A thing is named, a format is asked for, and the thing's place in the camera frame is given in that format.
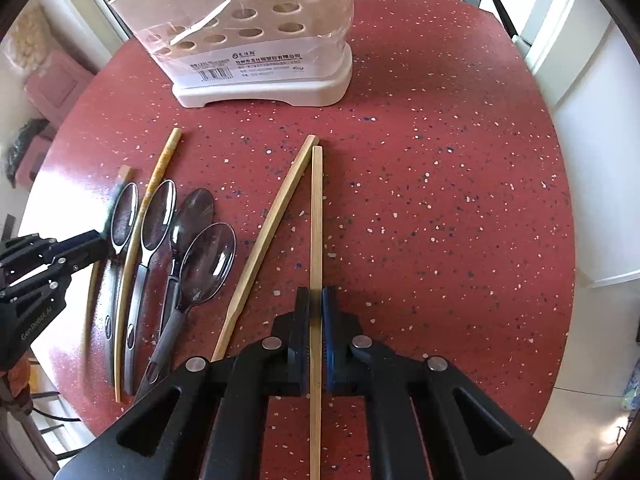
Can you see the bag of pale round things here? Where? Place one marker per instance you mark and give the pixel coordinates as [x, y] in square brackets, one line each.
[27, 40]

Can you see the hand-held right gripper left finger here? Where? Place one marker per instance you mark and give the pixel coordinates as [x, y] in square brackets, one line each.
[302, 312]

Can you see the pink plastic stool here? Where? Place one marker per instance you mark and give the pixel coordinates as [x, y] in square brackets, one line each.
[55, 85]

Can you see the beige plastic utensil holder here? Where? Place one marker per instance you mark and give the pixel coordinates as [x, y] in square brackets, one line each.
[260, 75]

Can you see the bamboo chopstick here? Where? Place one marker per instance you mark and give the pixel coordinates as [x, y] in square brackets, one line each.
[316, 210]
[125, 175]
[165, 160]
[270, 230]

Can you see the black bag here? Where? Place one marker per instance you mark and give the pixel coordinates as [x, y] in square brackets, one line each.
[22, 150]

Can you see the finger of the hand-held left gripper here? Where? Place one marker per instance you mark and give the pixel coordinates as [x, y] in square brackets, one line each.
[85, 245]
[45, 280]

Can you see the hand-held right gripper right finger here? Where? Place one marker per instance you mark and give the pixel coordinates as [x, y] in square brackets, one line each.
[328, 312]

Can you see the black slanted bar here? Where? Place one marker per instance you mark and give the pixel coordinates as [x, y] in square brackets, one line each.
[502, 10]

